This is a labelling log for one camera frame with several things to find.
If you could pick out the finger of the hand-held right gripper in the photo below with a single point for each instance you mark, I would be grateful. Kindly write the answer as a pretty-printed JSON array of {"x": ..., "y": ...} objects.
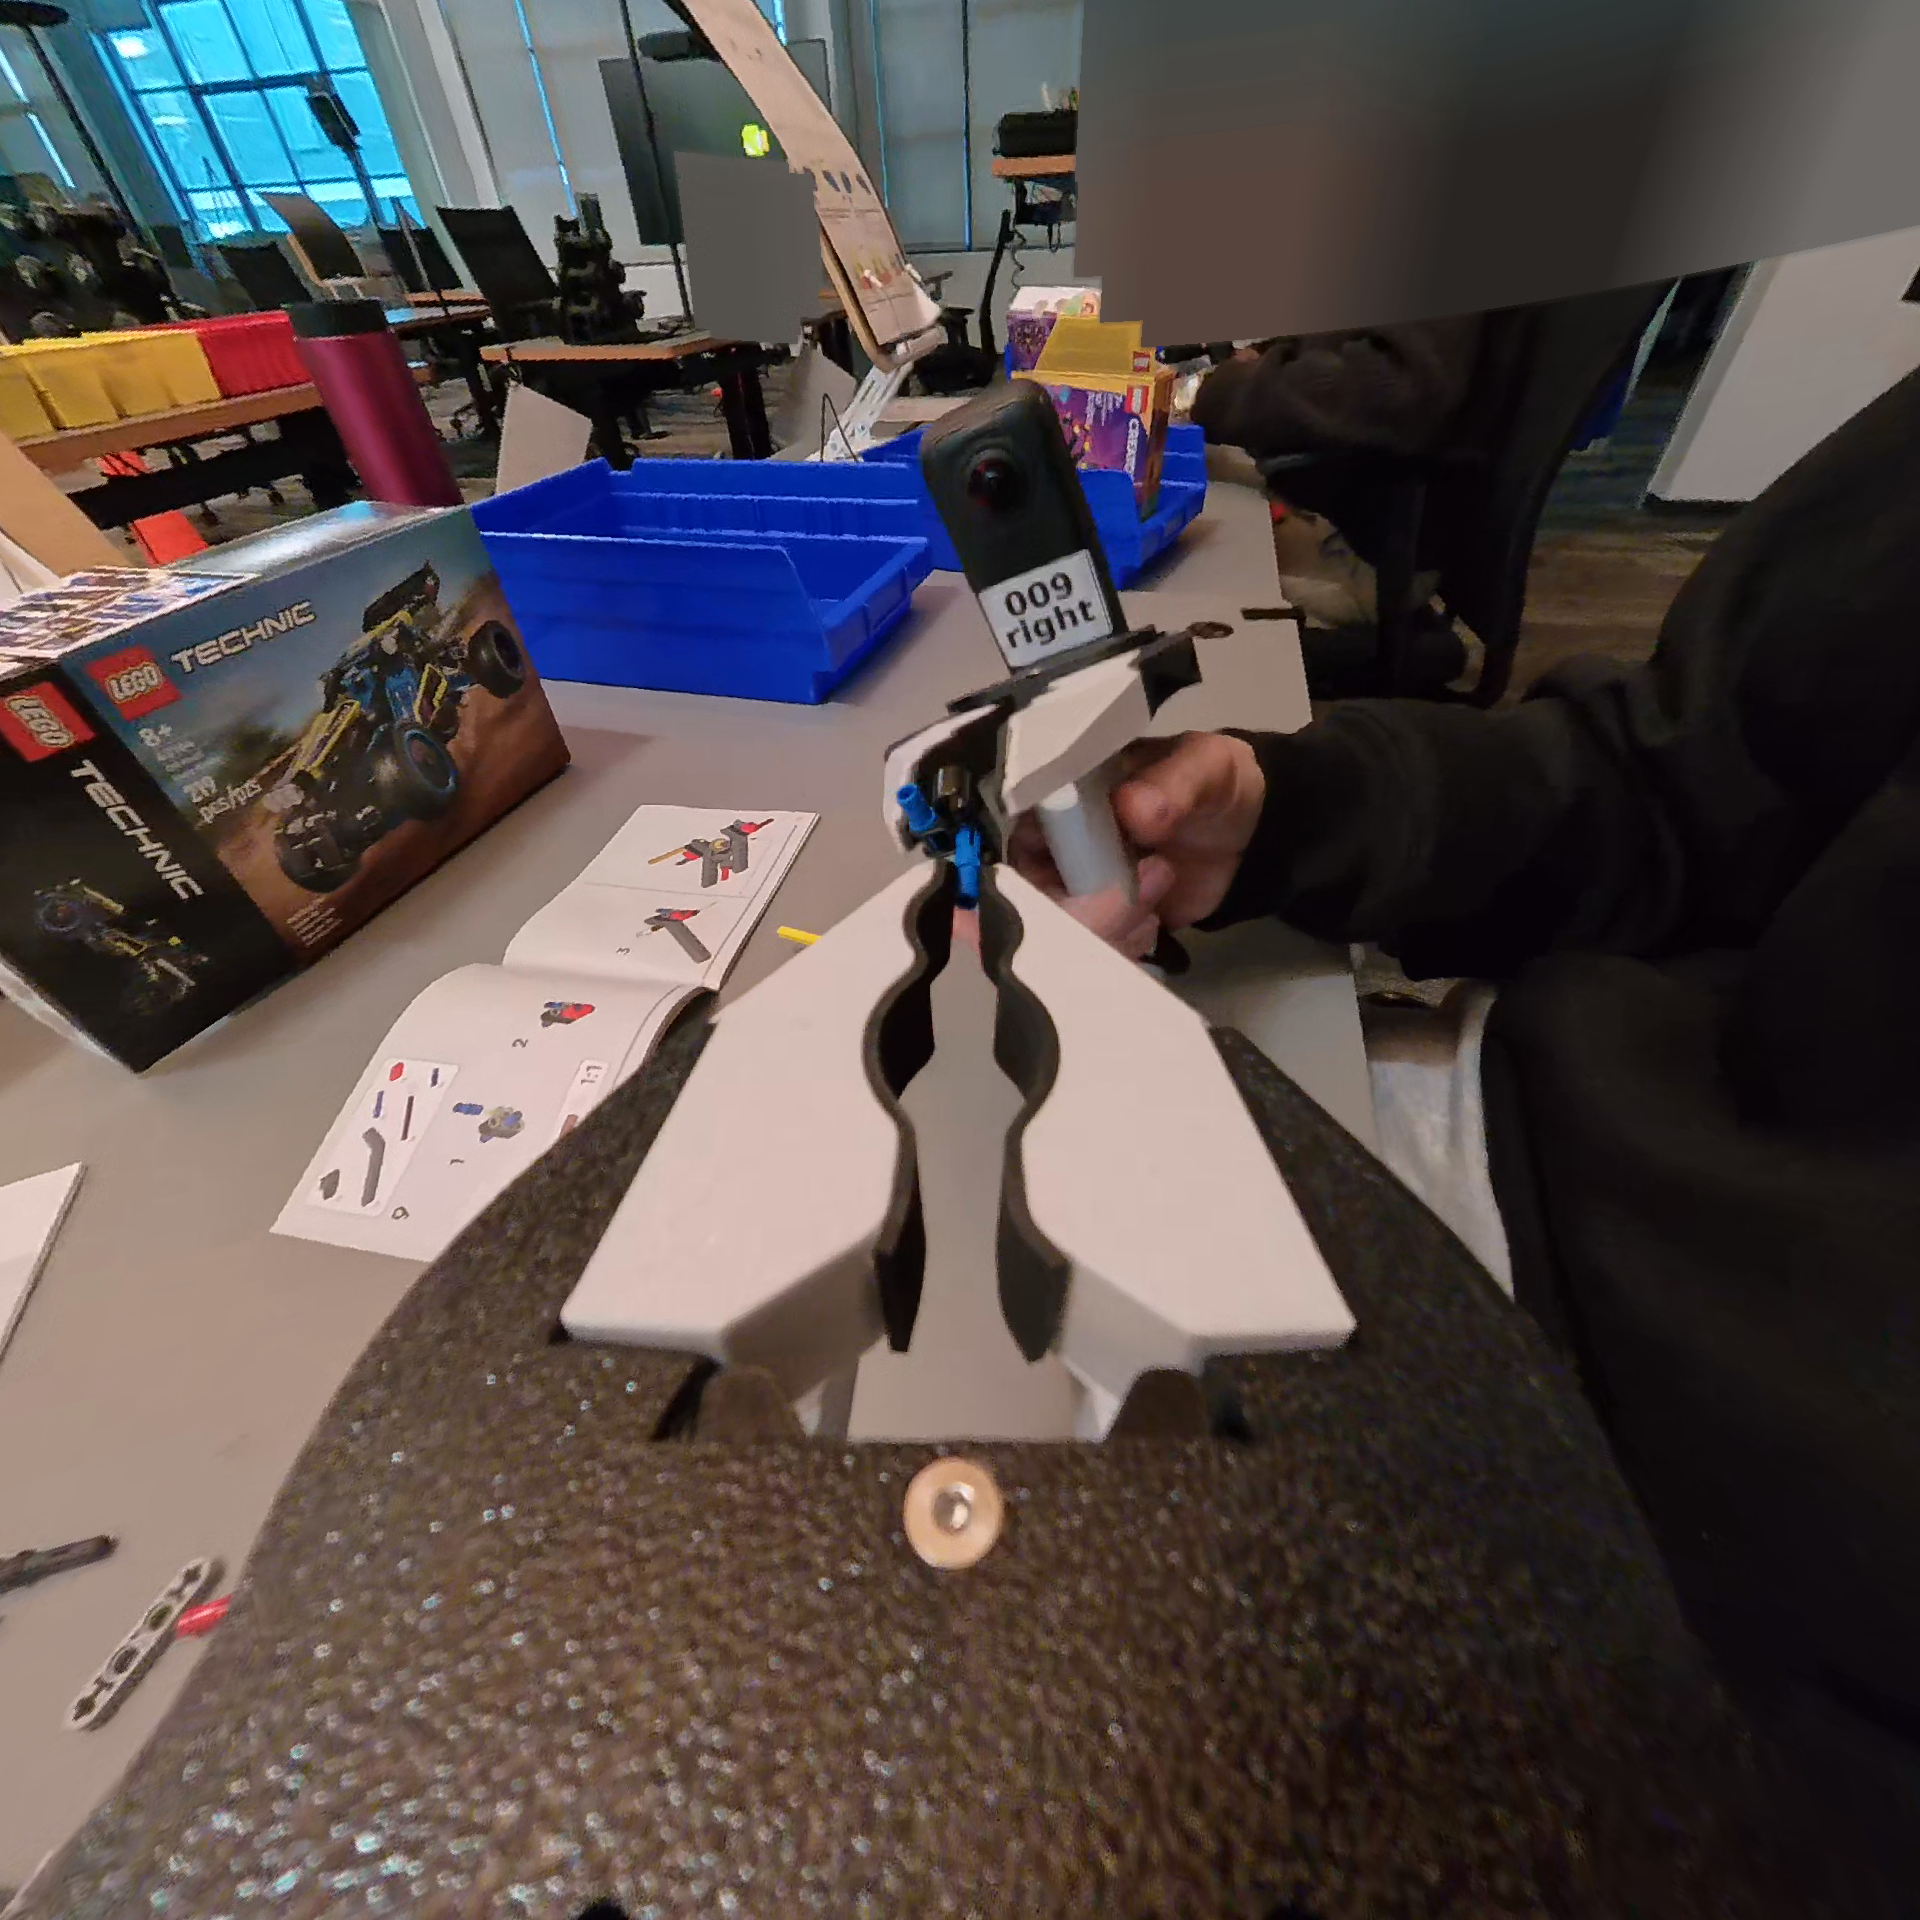
[
  {"x": 1071, "y": 736},
  {"x": 938, "y": 741}
]

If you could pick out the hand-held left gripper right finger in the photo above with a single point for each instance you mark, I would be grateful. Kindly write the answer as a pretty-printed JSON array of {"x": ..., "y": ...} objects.
[{"x": 1170, "y": 1202}]

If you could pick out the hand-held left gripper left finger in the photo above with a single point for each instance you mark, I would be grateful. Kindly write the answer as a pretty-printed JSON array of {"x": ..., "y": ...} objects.
[{"x": 750, "y": 1202}]

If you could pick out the black lego connector with blue pin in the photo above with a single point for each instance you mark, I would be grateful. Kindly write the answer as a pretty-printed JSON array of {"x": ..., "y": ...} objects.
[{"x": 950, "y": 788}]

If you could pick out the blue lego pin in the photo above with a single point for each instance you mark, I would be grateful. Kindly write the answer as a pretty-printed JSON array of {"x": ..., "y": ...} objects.
[{"x": 968, "y": 869}]

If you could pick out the person's right forearm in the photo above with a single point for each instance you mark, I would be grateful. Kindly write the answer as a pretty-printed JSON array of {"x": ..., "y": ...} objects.
[{"x": 1500, "y": 811}]

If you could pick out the lego set box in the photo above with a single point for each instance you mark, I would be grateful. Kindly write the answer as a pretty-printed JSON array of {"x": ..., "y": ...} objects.
[{"x": 301, "y": 749}]

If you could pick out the red lego pin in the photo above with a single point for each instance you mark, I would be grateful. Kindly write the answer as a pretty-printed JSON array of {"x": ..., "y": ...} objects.
[{"x": 208, "y": 1616}]

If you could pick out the grey lego beam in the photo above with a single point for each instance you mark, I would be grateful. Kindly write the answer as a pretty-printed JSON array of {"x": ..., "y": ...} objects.
[{"x": 134, "y": 1649}]

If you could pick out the black lego pin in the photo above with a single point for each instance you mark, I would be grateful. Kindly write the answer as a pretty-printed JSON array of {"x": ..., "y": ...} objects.
[{"x": 51, "y": 1561}]

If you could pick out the person's right hand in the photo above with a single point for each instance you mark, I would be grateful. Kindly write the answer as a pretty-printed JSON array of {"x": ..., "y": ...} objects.
[{"x": 1201, "y": 824}]

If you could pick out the purple toy box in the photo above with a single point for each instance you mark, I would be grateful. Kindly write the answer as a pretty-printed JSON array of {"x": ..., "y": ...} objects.
[{"x": 1133, "y": 435}]

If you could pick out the open instruction booklet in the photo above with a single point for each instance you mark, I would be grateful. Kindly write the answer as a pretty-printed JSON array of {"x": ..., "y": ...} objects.
[{"x": 496, "y": 1082}]

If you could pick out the wooden office desk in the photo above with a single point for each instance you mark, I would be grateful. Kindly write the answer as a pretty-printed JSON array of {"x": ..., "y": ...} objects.
[{"x": 630, "y": 354}]

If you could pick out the white card sheet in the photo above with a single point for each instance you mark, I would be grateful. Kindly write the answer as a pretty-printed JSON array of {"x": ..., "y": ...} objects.
[{"x": 540, "y": 444}]

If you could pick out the dark monitor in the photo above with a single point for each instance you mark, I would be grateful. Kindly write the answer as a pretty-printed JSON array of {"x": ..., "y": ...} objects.
[{"x": 643, "y": 122}]

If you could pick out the person's black jacket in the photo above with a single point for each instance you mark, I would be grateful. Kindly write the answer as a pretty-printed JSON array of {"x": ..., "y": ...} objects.
[{"x": 1723, "y": 1351}]

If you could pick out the black office chair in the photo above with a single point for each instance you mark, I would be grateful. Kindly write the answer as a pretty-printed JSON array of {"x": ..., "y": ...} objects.
[{"x": 496, "y": 265}]

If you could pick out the maroon drink bottle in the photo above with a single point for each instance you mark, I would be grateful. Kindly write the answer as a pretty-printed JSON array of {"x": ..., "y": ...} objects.
[{"x": 374, "y": 422}]

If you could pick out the closed white booklet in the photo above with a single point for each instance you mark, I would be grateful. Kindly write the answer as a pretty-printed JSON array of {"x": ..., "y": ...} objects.
[{"x": 28, "y": 1245}]

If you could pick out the row of red bins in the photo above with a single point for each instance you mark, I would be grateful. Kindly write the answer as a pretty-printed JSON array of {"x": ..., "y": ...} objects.
[{"x": 256, "y": 354}]

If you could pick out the wooden table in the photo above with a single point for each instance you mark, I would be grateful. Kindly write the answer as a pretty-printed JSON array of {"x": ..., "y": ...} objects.
[{"x": 196, "y": 422}]

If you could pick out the row of yellow bins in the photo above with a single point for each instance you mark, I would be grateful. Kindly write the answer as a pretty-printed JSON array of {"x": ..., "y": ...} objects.
[{"x": 104, "y": 384}]

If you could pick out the brown cardboard sheet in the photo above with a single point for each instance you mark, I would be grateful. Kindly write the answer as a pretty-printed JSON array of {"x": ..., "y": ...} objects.
[{"x": 44, "y": 518}]

